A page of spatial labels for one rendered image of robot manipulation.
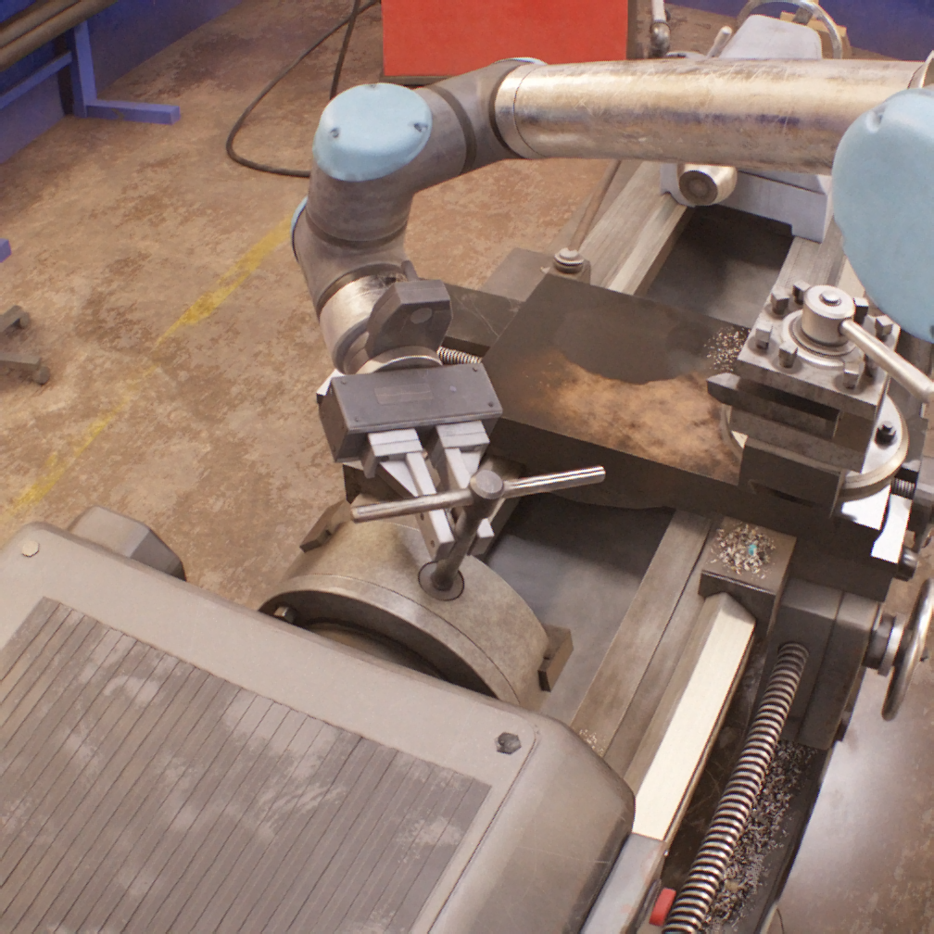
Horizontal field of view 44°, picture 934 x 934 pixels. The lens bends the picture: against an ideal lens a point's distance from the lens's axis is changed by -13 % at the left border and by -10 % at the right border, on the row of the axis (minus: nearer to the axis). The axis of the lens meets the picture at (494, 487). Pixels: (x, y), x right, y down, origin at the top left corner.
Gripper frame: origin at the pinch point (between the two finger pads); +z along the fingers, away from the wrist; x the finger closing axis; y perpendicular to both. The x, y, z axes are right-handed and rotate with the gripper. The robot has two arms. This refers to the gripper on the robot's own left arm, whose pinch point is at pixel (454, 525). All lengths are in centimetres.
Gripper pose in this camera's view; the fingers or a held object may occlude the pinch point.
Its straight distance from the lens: 95.5
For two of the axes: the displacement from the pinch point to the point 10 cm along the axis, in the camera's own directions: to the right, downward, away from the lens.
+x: -8.9, 1.2, -4.5
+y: -3.1, 5.6, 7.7
